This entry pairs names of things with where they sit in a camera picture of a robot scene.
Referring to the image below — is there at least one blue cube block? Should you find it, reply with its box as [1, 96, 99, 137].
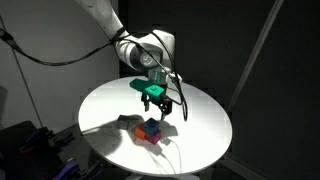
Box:
[143, 117, 161, 137]

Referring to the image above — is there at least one purple clamp with orange tips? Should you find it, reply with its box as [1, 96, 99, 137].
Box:
[53, 157, 101, 180]
[19, 126, 55, 158]

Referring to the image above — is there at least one orange cube block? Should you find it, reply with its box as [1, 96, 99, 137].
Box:
[134, 123, 148, 141]

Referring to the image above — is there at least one light metal frame bar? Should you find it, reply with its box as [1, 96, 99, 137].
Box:
[229, 0, 285, 108]

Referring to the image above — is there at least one magenta cube block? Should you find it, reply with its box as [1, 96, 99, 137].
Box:
[145, 130, 163, 146]

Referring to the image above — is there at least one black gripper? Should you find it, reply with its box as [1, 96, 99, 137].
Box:
[140, 92, 174, 122]

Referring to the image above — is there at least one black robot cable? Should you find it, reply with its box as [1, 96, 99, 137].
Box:
[0, 26, 189, 122]

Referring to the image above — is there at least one thin gray rod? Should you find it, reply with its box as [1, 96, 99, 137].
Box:
[0, 14, 45, 129]

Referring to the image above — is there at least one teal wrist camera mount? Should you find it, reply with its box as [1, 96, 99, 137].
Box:
[129, 78, 167, 99]

